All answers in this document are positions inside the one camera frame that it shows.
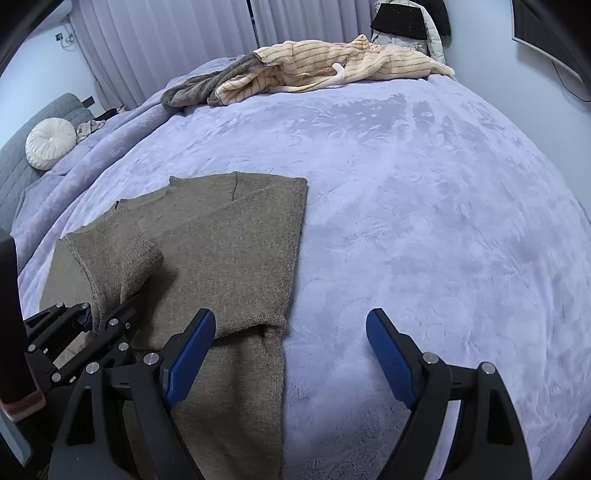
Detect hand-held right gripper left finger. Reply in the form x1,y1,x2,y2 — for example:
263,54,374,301
47,308,217,480

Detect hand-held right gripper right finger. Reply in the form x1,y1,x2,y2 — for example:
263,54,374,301
366,308,533,480

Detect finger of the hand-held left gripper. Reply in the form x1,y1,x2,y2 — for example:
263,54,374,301
22,302,93,366
50,305,138,385

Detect olive brown knit sweater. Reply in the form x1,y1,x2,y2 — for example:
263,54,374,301
39,172,309,480

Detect lavender plush blanket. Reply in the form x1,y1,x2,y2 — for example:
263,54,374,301
14,58,591,480

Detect grey quilted headboard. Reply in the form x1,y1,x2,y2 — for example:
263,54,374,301
0,93,97,234

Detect round white pleated pillow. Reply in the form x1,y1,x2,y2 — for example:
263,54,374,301
25,117,77,171

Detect small patterned beige cloth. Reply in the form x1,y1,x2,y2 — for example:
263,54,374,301
75,119,108,143

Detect grey fleece garment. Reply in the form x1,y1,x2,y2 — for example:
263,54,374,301
161,52,265,108

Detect white pleated curtain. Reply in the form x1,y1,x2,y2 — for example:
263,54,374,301
76,0,386,112

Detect cream striped fleece garment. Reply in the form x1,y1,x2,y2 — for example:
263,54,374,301
215,34,457,107

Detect white puffy jacket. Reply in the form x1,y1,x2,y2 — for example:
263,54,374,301
372,4,447,64

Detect black cloth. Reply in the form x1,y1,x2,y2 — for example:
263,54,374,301
369,0,426,36

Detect dark hanging garment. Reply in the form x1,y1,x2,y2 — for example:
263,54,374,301
422,0,452,36

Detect black flat screen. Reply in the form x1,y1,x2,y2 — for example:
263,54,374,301
511,0,591,78

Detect black cable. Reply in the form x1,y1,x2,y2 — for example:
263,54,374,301
551,60,591,103

